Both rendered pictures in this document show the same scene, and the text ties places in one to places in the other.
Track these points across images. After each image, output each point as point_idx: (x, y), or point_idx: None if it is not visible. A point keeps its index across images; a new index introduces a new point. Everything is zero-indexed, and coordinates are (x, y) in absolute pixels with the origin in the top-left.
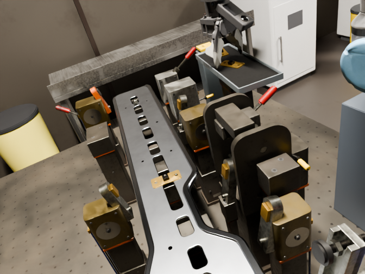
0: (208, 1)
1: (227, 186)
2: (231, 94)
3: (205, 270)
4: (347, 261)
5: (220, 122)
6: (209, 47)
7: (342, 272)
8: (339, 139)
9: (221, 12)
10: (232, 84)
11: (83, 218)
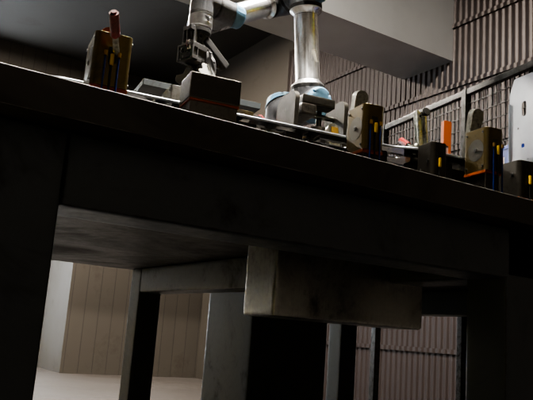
0: (208, 31)
1: (338, 144)
2: (284, 95)
3: (402, 157)
4: (426, 117)
5: (313, 101)
6: (202, 69)
7: (426, 123)
8: None
9: (211, 46)
10: (248, 101)
11: (381, 106)
